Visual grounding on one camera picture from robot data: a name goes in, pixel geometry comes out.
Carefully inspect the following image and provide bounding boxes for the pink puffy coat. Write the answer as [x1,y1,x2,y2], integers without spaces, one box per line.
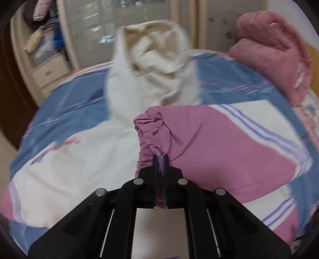
[33,0,51,21]

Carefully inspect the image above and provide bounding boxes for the clear plastic storage box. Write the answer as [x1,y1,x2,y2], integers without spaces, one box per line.
[30,37,60,67]

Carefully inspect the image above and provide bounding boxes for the blue garment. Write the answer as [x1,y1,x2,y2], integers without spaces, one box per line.
[53,28,65,51]

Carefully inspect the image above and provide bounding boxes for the blue striped blanket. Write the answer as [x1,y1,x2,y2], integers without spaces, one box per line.
[9,51,314,249]

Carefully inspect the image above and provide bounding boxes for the pink quilt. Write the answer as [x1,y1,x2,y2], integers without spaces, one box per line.
[228,11,313,107]

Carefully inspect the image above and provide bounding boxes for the brown wooden door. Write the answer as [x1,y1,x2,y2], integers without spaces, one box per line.
[0,30,38,150]

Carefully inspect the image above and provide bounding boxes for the pink and cream hooded jacket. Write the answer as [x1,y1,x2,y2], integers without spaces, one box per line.
[0,20,314,259]

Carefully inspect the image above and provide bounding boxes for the yellow cloth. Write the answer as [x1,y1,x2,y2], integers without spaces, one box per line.
[24,27,45,53]

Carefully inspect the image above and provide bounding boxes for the beige wardrobe drawer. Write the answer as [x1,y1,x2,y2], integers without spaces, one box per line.
[32,53,72,88]

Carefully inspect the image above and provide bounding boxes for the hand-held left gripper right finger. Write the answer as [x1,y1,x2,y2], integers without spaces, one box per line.
[162,154,292,259]

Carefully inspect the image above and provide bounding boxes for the wooden headboard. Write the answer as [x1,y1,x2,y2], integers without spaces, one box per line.
[306,42,319,93]

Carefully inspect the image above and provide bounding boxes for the floral pillow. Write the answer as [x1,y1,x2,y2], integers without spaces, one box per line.
[293,88,319,152]

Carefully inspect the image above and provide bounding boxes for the beige wardrobe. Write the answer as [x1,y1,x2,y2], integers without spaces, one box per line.
[10,0,268,106]

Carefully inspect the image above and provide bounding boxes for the frosted glass wardrobe door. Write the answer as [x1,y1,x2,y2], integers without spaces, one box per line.
[62,0,198,69]
[199,0,268,51]

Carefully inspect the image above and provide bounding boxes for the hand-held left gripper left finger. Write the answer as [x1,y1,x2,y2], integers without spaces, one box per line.
[29,154,160,259]

